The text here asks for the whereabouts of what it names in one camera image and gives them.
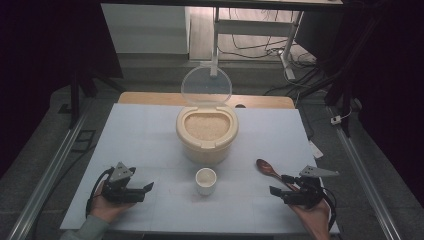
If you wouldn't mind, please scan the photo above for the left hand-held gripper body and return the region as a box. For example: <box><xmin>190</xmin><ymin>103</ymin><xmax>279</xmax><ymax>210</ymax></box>
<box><xmin>101</xmin><ymin>162</ymin><xmax>138</xmax><ymax>204</ymax></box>

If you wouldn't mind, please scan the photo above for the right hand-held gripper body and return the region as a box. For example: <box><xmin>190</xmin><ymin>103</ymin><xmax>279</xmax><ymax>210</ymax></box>
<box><xmin>289</xmin><ymin>165</ymin><xmax>340</xmax><ymax>209</ymax></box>

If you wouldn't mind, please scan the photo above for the brown wooden spoon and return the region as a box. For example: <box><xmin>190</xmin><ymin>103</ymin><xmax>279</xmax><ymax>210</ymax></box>
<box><xmin>255</xmin><ymin>158</ymin><xmax>300</xmax><ymax>192</ymax></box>

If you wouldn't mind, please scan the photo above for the white cup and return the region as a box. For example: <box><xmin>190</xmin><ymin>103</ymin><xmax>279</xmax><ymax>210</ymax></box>
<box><xmin>195</xmin><ymin>167</ymin><xmax>218</xmax><ymax>197</ymax></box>

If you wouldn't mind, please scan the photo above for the beige rice container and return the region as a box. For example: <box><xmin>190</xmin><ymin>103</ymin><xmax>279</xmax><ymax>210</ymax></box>
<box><xmin>175</xmin><ymin>104</ymin><xmax>240</xmax><ymax>165</ymax></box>

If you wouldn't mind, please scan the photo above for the rice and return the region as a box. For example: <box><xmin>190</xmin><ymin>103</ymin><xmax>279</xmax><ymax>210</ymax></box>
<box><xmin>184</xmin><ymin>113</ymin><xmax>231</xmax><ymax>142</ymax></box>

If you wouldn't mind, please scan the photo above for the person's left hand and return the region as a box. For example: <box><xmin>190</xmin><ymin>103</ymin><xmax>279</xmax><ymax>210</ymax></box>
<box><xmin>89</xmin><ymin>181</ymin><xmax>135</xmax><ymax>224</ymax></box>

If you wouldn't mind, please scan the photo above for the person's right hand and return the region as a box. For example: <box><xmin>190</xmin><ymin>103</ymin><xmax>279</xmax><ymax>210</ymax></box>
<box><xmin>290</xmin><ymin>203</ymin><xmax>332</xmax><ymax>240</ymax></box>

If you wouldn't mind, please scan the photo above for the white paper tag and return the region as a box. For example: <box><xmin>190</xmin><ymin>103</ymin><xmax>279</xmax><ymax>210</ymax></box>
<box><xmin>308</xmin><ymin>139</ymin><xmax>324</xmax><ymax>159</ymax></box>

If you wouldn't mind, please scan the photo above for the white table mat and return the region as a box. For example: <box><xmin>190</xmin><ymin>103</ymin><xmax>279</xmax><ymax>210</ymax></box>
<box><xmin>59</xmin><ymin>103</ymin><xmax>340</xmax><ymax>234</ymax></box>

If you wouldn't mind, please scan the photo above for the wooden table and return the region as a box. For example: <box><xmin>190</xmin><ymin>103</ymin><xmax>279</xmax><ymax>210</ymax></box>
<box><xmin>118</xmin><ymin>91</ymin><xmax>296</xmax><ymax>110</ymax></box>

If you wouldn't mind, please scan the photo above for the black metal stand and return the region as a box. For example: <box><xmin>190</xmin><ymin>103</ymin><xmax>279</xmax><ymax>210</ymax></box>
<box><xmin>324</xmin><ymin>63</ymin><xmax>364</xmax><ymax>138</ymax></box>
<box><xmin>58</xmin><ymin>64</ymin><xmax>126</xmax><ymax>129</ymax></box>

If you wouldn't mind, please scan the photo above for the transparent container lid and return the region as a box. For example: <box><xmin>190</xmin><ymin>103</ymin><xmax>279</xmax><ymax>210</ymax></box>
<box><xmin>180</xmin><ymin>64</ymin><xmax>233</xmax><ymax>108</ymax></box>

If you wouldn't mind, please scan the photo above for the white cabinet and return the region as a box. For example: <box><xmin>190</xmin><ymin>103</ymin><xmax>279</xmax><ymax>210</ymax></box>
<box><xmin>100</xmin><ymin>3</ymin><xmax>191</xmax><ymax>55</ymax></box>

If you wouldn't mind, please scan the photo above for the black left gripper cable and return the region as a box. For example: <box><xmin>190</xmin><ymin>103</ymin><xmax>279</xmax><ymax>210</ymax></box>
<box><xmin>85</xmin><ymin>167</ymin><xmax>114</xmax><ymax>218</ymax></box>

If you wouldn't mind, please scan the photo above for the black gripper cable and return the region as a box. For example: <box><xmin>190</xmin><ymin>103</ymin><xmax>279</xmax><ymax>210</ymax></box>
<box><xmin>319</xmin><ymin>186</ymin><xmax>338</xmax><ymax>232</ymax></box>
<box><xmin>85</xmin><ymin>167</ymin><xmax>114</xmax><ymax>218</ymax></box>

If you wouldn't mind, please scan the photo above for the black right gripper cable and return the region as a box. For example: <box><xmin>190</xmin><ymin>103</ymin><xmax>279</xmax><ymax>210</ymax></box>
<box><xmin>319</xmin><ymin>186</ymin><xmax>338</xmax><ymax>232</ymax></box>

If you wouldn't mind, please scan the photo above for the black floor bracket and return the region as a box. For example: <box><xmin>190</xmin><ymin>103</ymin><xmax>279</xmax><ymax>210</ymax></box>
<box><xmin>70</xmin><ymin>129</ymin><xmax>97</xmax><ymax>154</ymax></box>

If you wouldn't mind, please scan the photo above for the aluminium frame rail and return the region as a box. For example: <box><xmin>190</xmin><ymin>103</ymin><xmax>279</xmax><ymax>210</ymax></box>
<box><xmin>328</xmin><ymin>106</ymin><xmax>403</xmax><ymax>240</ymax></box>
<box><xmin>6</xmin><ymin>99</ymin><xmax>93</xmax><ymax>240</ymax></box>

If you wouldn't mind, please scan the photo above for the tangle of black floor cables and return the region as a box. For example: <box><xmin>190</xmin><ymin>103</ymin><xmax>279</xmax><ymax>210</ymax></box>
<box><xmin>218</xmin><ymin>8</ymin><xmax>323</xmax><ymax>98</ymax></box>

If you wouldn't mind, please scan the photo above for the white desk frame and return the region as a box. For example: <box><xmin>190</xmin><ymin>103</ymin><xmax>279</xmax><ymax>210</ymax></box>
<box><xmin>210</xmin><ymin>6</ymin><xmax>305</xmax><ymax>81</ymax></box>

